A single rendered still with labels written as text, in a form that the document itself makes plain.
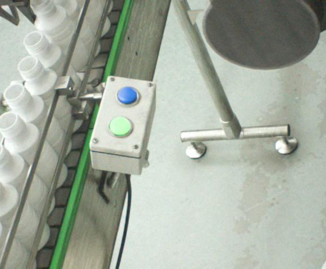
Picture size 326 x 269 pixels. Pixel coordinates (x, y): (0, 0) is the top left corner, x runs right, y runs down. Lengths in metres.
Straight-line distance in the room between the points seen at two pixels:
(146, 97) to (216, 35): 0.68
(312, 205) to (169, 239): 0.46
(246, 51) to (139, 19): 1.05
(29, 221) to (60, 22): 0.35
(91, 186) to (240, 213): 1.08
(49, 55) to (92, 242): 0.33
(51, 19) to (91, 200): 0.32
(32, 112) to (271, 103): 1.45
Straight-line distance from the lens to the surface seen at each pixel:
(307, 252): 2.19
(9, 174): 1.14
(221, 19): 0.47
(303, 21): 0.47
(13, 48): 3.24
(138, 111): 1.14
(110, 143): 1.10
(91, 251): 1.28
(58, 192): 1.24
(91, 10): 1.40
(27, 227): 1.15
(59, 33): 1.29
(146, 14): 1.58
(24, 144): 1.16
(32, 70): 1.21
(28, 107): 1.19
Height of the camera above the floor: 1.91
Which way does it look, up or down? 48 degrees down
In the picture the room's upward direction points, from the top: 28 degrees counter-clockwise
